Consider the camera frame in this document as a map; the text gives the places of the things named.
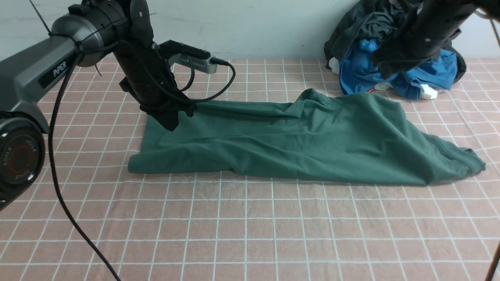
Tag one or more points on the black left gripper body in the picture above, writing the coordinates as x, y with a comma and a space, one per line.
165, 112

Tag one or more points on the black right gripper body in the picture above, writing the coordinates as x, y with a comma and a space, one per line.
393, 58

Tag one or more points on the green long-sleeved shirt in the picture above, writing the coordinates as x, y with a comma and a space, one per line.
360, 139

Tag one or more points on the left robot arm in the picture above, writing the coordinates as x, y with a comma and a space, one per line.
85, 35

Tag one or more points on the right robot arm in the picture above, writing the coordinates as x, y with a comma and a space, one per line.
425, 30

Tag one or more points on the blue crumpled garment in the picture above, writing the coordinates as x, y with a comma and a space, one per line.
358, 74

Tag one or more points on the dark grey crumpled garment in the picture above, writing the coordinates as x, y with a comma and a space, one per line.
367, 19

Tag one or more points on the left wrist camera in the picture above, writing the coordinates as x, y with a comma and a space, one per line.
189, 56

